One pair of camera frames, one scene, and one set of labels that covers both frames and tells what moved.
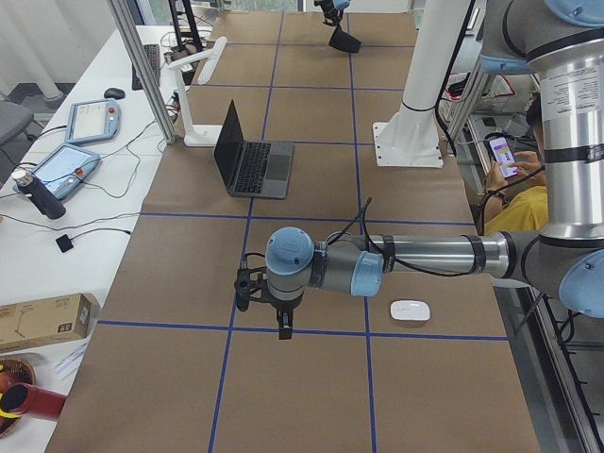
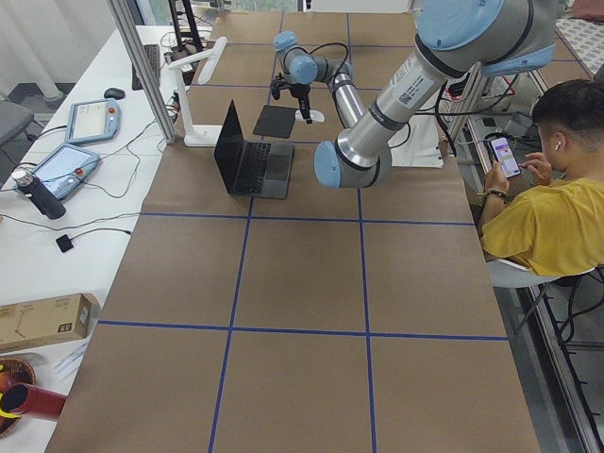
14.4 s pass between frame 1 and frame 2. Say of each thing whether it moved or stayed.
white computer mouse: moved
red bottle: stayed
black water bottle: stayed
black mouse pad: moved
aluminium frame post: stayed
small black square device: stayed
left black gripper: moved
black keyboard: stayed
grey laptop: stayed
